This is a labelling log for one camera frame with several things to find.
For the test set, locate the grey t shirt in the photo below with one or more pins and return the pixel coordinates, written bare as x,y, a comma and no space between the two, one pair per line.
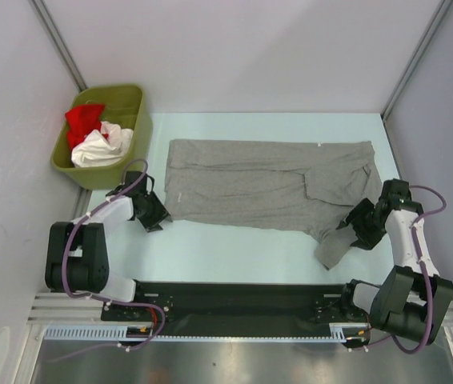
304,187

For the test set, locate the right aluminium corner post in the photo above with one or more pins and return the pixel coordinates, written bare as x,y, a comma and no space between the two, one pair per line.
427,38

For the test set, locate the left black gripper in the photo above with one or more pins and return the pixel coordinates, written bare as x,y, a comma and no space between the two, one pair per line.
160,214

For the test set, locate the white t shirt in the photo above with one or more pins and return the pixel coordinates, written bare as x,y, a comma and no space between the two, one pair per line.
103,147

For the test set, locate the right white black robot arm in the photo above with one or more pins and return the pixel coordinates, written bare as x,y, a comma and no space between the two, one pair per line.
411,303

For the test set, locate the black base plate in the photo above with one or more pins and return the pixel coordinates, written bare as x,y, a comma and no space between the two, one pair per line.
239,310

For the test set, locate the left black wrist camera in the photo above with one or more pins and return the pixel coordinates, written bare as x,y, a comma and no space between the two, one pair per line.
136,184

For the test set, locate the aluminium frame rail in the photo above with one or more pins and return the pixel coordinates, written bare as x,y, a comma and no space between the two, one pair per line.
58,308

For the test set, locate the left aluminium corner post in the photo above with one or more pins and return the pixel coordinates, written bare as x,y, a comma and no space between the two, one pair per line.
49,25

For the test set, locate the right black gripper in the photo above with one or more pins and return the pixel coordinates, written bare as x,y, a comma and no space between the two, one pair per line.
366,239

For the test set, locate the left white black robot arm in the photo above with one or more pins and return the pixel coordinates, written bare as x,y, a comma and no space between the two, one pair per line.
77,261

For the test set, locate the olive green plastic bin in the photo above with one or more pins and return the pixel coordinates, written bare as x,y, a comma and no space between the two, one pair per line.
125,106

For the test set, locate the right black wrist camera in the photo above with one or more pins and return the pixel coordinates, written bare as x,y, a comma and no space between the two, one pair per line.
395,194

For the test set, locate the grey slotted cable duct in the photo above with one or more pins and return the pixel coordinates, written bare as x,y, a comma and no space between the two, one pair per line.
336,333

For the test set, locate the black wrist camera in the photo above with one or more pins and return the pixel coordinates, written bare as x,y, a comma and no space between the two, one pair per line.
395,194
136,184

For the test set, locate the aluminium corner post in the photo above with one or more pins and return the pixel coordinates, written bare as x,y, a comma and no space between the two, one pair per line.
427,38
49,25

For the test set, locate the red t shirt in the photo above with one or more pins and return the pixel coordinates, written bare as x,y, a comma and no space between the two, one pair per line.
82,121

